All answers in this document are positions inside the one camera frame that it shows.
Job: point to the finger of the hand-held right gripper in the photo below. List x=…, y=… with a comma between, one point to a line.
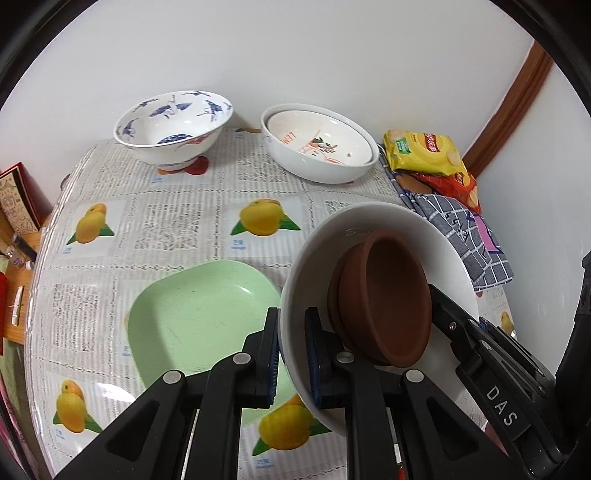
x=450, y=318

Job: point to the green square plate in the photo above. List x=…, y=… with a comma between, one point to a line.
x=194, y=314

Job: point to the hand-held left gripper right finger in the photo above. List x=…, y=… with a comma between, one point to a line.
x=314, y=367

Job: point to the white bowl with orange print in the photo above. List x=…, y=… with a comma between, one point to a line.
x=323, y=134

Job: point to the red chip bag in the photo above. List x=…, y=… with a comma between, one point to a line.
x=457, y=184

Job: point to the plain white bowl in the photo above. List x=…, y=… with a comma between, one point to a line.
x=415, y=230

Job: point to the black marker pen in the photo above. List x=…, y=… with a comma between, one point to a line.
x=24, y=247

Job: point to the red box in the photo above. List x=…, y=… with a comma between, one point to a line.
x=18, y=194

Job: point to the brown clay bowl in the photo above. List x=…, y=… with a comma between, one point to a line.
x=332, y=300
x=388, y=286

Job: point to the large white bowl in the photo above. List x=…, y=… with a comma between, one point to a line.
x=300, y=166

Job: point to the wooden side table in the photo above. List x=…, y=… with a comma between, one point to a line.
x=27, y=286

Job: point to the mango print tablecloth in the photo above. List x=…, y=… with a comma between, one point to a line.
x=184, y=217

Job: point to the grey plaid cloth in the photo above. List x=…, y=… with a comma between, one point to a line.
x=461, y=230

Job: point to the white stick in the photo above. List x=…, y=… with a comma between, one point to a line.
x=17, y=307

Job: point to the yellow chip bag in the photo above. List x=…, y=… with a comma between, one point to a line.
x=420, y=152

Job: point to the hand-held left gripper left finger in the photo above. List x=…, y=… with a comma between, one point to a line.
x=273, y=364

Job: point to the blue patterned white bowl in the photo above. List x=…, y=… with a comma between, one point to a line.
x=175, y=147

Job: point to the brown wooden door frame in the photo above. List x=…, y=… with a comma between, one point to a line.
x=512, y=106

